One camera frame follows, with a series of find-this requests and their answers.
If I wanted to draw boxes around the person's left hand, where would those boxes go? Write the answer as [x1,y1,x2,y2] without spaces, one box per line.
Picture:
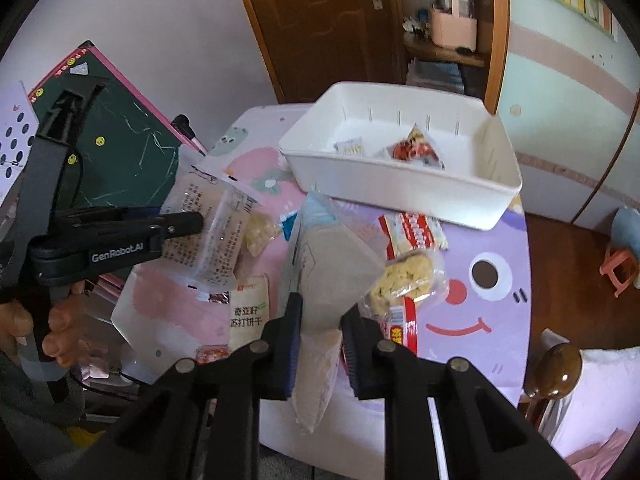
[0,280,101,368]

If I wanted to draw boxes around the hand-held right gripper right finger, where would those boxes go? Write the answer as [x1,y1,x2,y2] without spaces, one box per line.
[340,305,583,480]

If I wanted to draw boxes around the white plastic bin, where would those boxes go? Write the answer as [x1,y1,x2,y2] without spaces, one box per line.
[278,81,523,231]

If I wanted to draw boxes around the pale blue wardrobe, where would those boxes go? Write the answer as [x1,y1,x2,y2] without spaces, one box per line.
[495,0,640,233]

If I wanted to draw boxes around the small red snack packet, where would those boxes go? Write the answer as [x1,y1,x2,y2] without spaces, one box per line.
[196,343,232,364]

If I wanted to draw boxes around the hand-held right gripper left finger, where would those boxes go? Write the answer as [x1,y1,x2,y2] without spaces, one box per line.
[65,292,306,480]

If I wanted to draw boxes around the pink cartoon printed tablecloth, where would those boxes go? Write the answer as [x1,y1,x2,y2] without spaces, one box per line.
[111,104,532,457]

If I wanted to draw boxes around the pink plastic stool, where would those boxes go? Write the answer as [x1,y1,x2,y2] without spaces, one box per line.
[600,244,640,299]

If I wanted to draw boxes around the pink blanket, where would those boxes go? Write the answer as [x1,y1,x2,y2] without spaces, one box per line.
[565,427,636,478]

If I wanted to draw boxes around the wooden shelf unit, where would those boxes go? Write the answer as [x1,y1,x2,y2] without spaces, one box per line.
[390,0,511,113]

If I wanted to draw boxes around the stack of folded cloths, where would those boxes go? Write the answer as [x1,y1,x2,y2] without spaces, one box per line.
[406,57,466,95]

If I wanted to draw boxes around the red white rice cake packet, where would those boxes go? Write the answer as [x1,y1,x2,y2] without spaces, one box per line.
[364,211,449,357]

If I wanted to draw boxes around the small black white figurines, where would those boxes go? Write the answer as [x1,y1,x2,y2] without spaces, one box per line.
[402,14,432,41]

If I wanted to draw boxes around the red cartoon snack packet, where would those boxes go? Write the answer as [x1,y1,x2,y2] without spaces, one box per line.
[382,124,447,171]

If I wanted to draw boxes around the beige soda cracker packet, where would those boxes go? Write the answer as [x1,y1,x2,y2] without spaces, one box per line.
[227,274,272,356]

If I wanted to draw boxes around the blue foil snack packet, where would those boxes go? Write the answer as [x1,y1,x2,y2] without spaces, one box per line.
[280,209,301,242]

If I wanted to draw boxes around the wooden bed post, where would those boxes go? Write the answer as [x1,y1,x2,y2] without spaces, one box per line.
[522,342,583,403]

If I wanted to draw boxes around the clear pastry packet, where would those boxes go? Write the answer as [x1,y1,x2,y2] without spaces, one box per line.
[161,164,280,292]

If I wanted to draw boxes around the light blue clear cracker packet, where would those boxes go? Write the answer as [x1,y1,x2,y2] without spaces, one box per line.
[279,192,387,435]

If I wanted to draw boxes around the black easel clip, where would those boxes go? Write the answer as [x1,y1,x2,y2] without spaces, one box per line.
[170,114,198,142]

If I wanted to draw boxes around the pink handled basket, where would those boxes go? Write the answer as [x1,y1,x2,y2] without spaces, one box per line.
[427,0,479,52]

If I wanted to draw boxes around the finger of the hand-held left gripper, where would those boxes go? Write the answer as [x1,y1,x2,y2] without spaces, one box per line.
[55,209,205,250]
[17,79,109,242]

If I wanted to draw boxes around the white pillow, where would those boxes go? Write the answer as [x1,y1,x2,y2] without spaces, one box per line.
[537,329,640,458]

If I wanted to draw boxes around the brown wooden door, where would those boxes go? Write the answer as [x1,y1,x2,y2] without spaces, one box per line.
[227,0,401,103]

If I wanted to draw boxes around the green chalkboard with pink frame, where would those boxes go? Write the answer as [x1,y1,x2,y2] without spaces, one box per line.
[27,40,206,211]

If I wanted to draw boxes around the person's left forearm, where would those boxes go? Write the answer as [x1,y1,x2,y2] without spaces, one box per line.
[0,350,88,461]

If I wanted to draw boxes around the white dotted paper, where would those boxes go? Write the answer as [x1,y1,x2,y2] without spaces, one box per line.
[0,80,41,201]

